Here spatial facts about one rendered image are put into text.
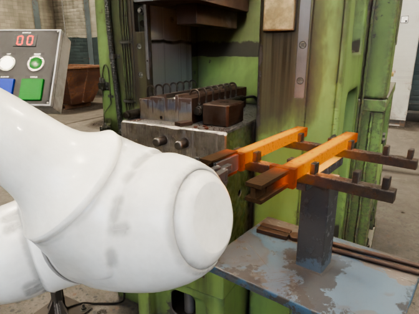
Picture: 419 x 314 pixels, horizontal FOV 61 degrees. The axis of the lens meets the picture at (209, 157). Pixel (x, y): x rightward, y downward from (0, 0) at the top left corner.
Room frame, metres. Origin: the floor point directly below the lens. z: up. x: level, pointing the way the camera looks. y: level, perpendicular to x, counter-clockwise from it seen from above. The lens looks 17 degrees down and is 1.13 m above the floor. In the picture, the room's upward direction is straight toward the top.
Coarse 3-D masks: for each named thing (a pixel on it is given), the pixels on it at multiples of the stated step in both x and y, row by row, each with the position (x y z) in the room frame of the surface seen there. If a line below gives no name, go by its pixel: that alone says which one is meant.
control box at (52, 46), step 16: (0, 32) 1.29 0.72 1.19; (16, 32) 1.29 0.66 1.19; (32, 32) 1.29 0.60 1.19; (48, 32) 1.28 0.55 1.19; (0, 48) 1.26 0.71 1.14; (16, 48) 1.26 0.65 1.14; (32, 48) 1.26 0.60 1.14; (48, 48) 1.25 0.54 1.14; (64, 48) 1.29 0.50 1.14; (16, 64) 1.23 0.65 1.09; (48, 64) 1.22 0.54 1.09; (64, 64) 1.28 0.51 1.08; (16, 80) 1.20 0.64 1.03; (48, 80) 1.19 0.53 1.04; (64, 80) 1.27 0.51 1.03; (16, 96) 1.17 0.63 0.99; (48, 96) 1.16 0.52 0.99; (48, 112) 1.20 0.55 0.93
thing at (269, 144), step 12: (288, 132) 0.85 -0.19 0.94; (300, 132) 0.87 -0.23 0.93; (252, 144) 0.73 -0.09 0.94; (264, 144) 0.73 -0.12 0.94; (276, 144) 0.77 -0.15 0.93; (288, 144) 0.82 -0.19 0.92; (216, 156) 0.60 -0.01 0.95; (228, 156) 0.63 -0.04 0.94; (240, 156) 0.64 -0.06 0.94; (252, 156) 0.68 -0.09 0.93; (240, 168) 0.64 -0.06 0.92
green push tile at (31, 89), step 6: (24, 78) 1.19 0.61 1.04; (30, 78) 1.19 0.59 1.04; (36, 78) 1.19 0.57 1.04; (42, 78) 1.19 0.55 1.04; (24, 84) 1.18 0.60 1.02; (30, 84) 1.18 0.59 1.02; (36, 84) 1.18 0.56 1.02; (42, 84) 1.18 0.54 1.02; (24, 90) 1.17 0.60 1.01; (30, 90) 1.17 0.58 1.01; (36, 90) 1.17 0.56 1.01; (42, 90) 1.17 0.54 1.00; (24, 96) 1.16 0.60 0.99; (30, 96) 1.16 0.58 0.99; (36, 96) 1.16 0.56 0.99
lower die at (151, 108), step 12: (156, 96) 1.15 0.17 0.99; (180, 96) 1.10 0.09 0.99; (192, 96) 1.13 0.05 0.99; (204, 96) 1.14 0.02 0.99; (216, 96) 1.21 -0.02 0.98; (228, 96) 1.29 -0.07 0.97; (144, 108) 1.16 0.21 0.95; (156, 108) 1.13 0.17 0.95; (168, 108) 1.11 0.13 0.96; (180, 108) 1.09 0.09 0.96; (192, 108) 1.07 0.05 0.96; (168, 120) 1.11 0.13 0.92; (180, 120) 1.09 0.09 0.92; (192, 120) 1.07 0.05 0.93
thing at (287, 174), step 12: (348, 132) 0.85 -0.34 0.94; (324, 144) 0.73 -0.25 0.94; (336, 144) 0.73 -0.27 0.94; (300, 156) 0.64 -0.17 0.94; (312, 156) 0.64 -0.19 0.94; (324, 156) 0.67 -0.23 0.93; (276, 168) 0.56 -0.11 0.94; (288, 168) 0.55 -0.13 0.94; (300, 168) 0.58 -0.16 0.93; (252, 180) 0.50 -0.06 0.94; (264, 180) 0.50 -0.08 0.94; (276, 180) 0.52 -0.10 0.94; (288, 180) 0.55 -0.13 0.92; (252, 192) 0.49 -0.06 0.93; (264, 192) 0.51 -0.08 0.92; (276, 192) 0.52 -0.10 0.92
